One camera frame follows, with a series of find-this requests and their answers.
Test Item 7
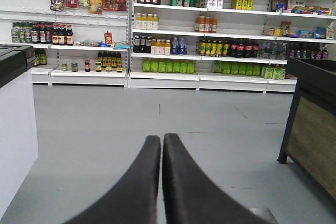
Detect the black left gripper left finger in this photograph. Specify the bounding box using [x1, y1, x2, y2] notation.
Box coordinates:
[66, 135, 161, 223]

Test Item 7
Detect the white chest freezer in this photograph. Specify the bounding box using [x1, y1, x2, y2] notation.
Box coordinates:
[1, 44, 38, 215]

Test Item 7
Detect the black wooden display stand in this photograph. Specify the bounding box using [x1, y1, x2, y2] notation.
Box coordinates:
[277, 58, 335, 198]

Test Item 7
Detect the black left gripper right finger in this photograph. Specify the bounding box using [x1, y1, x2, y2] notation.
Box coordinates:
[162, 133, 265, 223]

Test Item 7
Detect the white store shelving unit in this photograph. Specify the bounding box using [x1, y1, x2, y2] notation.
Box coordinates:
[1, 0, 335, 93]

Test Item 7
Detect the metal floor socket plate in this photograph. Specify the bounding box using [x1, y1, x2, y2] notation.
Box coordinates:
[249, 208, 278, 224]

